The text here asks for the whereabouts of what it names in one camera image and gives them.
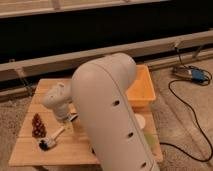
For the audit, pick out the dark red grape bunch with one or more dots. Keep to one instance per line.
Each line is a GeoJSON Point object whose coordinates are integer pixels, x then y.
{"type": "Point", "coordinates": [38, 127]}

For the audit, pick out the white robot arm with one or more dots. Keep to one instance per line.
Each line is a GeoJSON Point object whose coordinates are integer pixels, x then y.
{"type": "Point", "coordinates": [97, 90]}

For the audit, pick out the green plastic cup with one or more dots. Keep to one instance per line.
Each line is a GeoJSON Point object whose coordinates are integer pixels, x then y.
{"type": "Point", "coordinates": [150, 140]}

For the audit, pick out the white dish brush black head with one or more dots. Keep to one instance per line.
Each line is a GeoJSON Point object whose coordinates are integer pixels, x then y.
{"type": "Point", "coordinates": [50, 142]}

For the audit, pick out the white paper cup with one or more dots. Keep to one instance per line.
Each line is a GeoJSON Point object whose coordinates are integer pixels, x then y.
{"type": "Point", "coordinates": [141, 121]}

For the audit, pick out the wooden table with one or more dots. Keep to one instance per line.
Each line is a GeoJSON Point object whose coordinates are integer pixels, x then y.
{"type": "Point", "coordinates": [72, 146]}

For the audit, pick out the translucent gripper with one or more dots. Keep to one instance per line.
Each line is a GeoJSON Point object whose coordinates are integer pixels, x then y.
{"type": "Point", "coordinates": [69, 119]}

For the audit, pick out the yellow plastic bin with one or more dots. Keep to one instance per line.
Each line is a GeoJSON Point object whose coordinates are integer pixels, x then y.
{"type": "Point", "coordinates": [141, 92]}

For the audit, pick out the blue power adapter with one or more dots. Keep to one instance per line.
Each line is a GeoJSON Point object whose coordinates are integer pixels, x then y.
{"type": "Point", "coordinates": [191, 73]}

